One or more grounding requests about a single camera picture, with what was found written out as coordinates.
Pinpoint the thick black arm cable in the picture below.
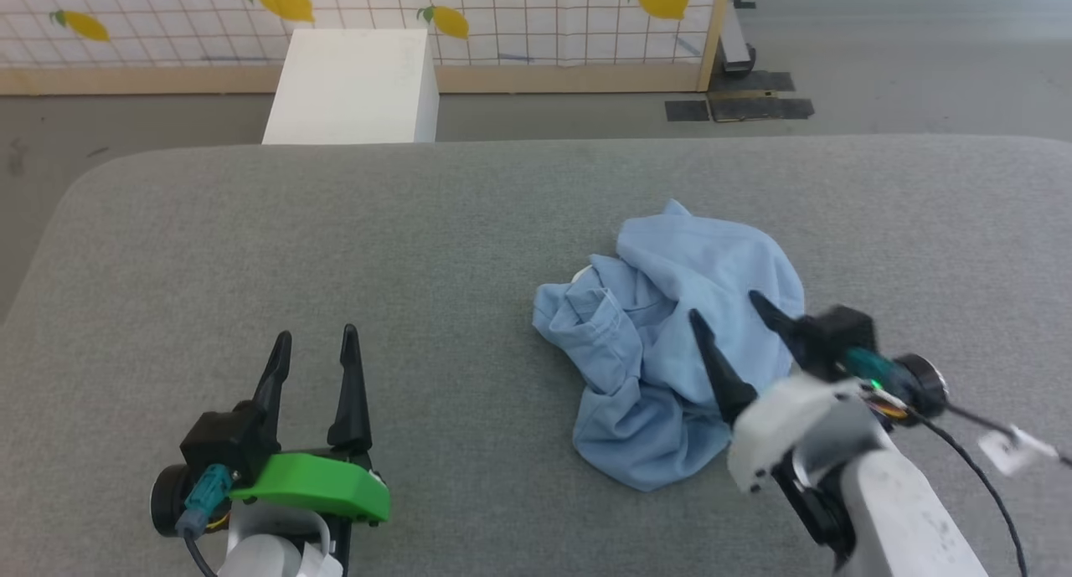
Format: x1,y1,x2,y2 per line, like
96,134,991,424
911,410,1029,577

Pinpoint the white box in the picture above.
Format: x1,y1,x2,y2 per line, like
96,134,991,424
261,28,441,145

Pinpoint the white cable tag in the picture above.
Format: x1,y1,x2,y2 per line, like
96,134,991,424
978,426,1059,477

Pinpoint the grey metal stand foot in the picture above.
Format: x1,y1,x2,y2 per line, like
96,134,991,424
719,0,760,80

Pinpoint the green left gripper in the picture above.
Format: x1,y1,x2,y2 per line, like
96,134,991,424
228,324,392,528

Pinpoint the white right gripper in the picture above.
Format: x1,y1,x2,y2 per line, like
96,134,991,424
688,291,889,494

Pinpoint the light blue t-shirt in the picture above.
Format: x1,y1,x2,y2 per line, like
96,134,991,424
533,198,807,492

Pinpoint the wide black floor mat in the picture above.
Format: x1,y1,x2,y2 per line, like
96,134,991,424
709,97,815,123

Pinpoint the black cable with teal plug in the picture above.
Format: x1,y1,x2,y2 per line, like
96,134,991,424
844,348,1072,467
176,464,234,577

